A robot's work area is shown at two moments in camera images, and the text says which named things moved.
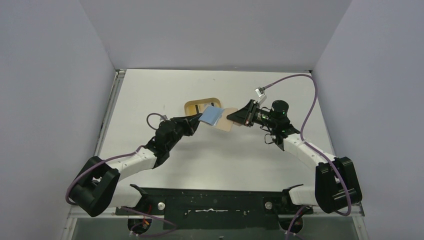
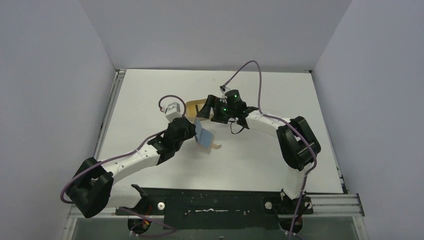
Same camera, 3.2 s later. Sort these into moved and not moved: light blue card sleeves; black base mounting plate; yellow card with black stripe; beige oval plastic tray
Moved: light blue card sleeves
Not moved: yellow card with black stripe; black base mounting plate; beige oval plastic tray
